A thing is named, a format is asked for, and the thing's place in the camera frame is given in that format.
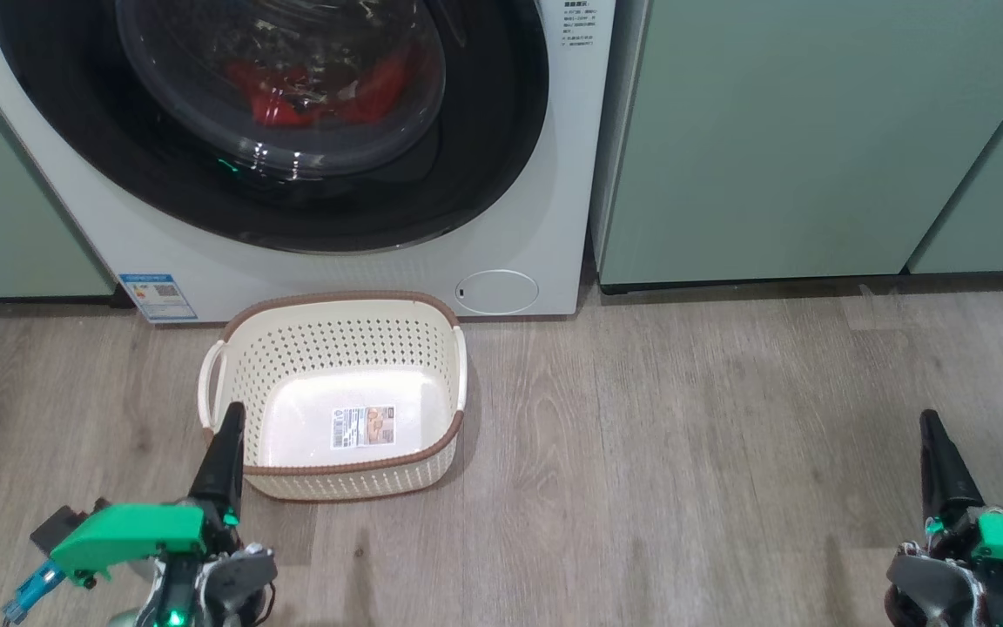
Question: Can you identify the round white filter cover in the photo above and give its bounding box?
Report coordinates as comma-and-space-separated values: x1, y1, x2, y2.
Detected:
454, 269, 541, 317

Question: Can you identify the blue left cable connector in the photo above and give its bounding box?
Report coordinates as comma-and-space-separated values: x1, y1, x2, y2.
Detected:
2, 560, 68, 622

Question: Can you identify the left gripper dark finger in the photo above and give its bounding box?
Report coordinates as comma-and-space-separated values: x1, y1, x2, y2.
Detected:
189, 401, 247, 529

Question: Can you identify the cream laundry basket brown rim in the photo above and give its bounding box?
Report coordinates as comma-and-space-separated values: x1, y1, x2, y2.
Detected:
197, 291, 469, 503

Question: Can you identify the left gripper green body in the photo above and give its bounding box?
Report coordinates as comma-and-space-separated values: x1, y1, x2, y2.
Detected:
47, 502, 278, 627

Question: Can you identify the white front-load washing machine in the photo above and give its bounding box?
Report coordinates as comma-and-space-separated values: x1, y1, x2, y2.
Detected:
0, 0, 617, 325

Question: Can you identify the white product label sticker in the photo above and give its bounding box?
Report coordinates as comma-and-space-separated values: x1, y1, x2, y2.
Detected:
331, 405, 399, 451

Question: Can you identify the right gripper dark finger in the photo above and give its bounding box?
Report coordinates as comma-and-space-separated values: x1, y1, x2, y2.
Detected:
919, 408, 986, 529

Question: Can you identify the red sports jersey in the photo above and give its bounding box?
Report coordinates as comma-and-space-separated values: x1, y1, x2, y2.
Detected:
225, 44, 421, 130

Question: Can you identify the low pale green cabinet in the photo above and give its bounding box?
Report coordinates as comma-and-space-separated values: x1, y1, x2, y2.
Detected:
0, 56, 118, 302

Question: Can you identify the wide pale green cabinet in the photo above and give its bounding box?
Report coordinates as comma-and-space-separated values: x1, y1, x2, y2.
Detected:
589, 0, 1003, 293

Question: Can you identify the black round washing machine door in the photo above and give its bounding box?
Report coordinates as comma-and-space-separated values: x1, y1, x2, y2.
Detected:
0, 0, 551, 256

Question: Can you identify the blue energy label sticker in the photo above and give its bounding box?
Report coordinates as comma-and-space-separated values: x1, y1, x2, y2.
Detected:
118, 273, 199, 324

